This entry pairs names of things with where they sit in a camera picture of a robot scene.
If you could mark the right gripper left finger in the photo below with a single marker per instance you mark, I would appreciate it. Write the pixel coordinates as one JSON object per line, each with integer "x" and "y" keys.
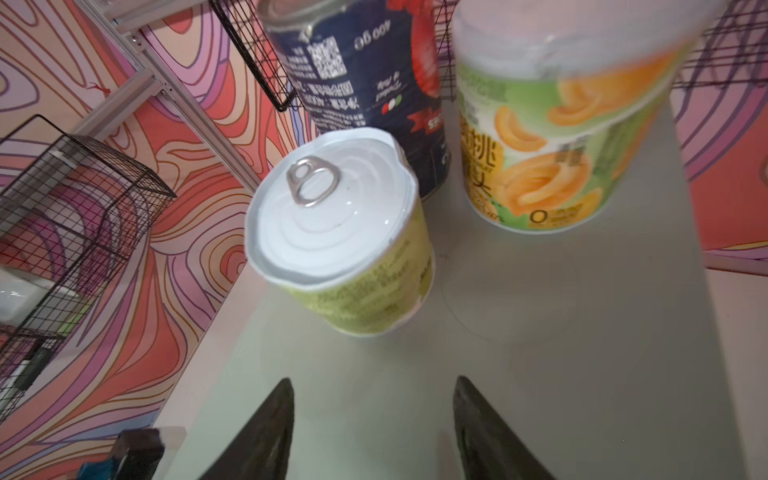
{"x": 261, "y": 449}

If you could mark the orange peach can large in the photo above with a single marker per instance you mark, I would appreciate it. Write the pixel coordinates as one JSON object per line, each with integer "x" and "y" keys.
{"x": 555, "y": 98}

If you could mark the black wire basket left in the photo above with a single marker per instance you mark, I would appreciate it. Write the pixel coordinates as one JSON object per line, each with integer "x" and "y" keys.
{"x": 74, "y": 216}

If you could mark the dark blue tomato can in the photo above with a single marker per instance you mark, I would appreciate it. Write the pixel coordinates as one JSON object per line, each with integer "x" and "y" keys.
{"x": 366, "y": 63}

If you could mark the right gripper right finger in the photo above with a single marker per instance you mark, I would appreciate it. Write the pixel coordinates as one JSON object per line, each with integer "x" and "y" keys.
{"x": 488, "y": 447}

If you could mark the grey metal cabinet counter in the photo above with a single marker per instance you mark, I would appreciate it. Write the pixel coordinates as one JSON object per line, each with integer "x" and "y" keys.
{"x": 598, "y": 346}

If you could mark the green label can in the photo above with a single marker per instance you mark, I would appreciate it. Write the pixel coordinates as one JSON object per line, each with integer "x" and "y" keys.
{"x": 339, "y": 224}

